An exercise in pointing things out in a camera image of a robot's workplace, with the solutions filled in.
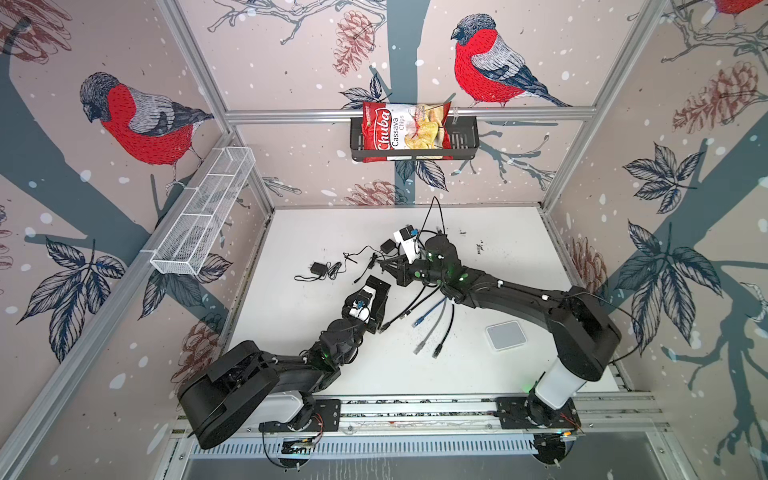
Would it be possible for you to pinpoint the black network switch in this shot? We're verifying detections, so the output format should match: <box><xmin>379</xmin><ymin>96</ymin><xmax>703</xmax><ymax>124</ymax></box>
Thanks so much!
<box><xmin>380</xmin><ymin>256</ymin><xmax>415</xmax><ymax>287</ymax></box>

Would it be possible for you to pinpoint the red cassava chips bag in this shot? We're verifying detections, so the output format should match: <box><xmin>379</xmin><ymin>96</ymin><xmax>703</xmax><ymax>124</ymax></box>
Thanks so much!
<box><xmin>362</xmin><ymin>102</ymin><xmax>451</xmax><ymax>153</ymax></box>

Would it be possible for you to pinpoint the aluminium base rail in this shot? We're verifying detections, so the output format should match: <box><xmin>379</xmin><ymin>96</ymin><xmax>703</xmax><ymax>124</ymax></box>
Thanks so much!
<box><xmin>171</xmin><ymin>391</ymin><xmax>669</xmax><ymax>465</ymax></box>

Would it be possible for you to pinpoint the small black plug adapter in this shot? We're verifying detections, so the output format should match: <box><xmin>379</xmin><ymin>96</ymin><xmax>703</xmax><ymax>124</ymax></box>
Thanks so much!
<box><xmin>380</xmin><ymin>239</ymin><xmax>398</xmax><ymax>254</ymax></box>

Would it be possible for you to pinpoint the black wall basket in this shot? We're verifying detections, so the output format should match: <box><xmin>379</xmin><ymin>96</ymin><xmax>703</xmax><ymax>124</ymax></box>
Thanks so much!
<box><xmin>350</xmin><ymin>116</ymin><xmax>480</xmax><ymax>163</ymax></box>

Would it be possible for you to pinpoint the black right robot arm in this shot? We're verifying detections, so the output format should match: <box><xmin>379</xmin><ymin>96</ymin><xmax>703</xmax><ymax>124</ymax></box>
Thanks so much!
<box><xmin>398</xmin><ymin>234</ymin><xmax>622</xmax><ymax>417</ymax></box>

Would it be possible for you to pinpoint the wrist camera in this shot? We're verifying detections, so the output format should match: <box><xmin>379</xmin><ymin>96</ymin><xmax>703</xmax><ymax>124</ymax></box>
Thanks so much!
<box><xmin>393</xmin><ymin>224</ymin><xmax>420</xmax><ymax>263</ymax></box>
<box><xmin>348</xmin><ymin>286</ymin><xmax>376</xmax><ymax>323</ymax></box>

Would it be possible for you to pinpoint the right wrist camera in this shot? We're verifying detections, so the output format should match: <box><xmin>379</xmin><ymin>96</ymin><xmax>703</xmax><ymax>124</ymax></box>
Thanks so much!
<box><xmin>393</xmin><ymin>224</ymin><xmax>420</xmax><ymax>263</ymax></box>

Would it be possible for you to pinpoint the black braided ethernet cable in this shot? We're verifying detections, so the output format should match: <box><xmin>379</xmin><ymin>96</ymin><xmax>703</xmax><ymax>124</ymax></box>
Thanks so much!
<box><xmin>431</xmin><ymin>302</ymin><xmax>457</xmax><ymax>360</ymax></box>

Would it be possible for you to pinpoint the blue ethernet cable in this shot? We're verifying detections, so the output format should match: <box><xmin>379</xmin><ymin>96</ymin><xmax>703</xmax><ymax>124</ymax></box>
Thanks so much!
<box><xmin>411</xmin><ymin>296</ymin><xmax>448</xmax><ymax>328</ymax></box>

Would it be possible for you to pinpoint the grey ethernet cable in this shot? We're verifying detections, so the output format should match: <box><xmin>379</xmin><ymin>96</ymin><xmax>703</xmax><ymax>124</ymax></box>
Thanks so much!
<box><xmin>412</xmin><ymin>299</ymin><xmax>448</xmax><ymax>355</ymax></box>

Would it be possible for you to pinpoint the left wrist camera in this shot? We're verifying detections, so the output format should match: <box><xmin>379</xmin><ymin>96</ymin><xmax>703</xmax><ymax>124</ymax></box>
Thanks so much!
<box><xmin>348</xmin><ymin>286</ymin><xmax>376</xmax><ymax>323</ymax></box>

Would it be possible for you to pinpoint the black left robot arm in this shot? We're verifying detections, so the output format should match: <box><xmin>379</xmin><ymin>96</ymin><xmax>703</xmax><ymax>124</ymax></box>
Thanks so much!
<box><xmin>177</xmin><ymin>276</ymin><xmax>390</xmax><ymax>449</ymax></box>

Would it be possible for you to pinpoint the black power adapter with cable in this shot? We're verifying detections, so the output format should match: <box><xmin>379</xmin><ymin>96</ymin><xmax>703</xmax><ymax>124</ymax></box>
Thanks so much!
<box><xmin>293</xmin><ymin>246</ymin><xmax>371</xmax><ymax>283</ymax></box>

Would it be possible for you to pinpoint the white wire mesh shelf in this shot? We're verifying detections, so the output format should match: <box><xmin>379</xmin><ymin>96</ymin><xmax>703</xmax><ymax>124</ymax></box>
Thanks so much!
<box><xmin>150</xmin><ymin>146</ymin><xmax>255</xmax><ymax>276</ymax></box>

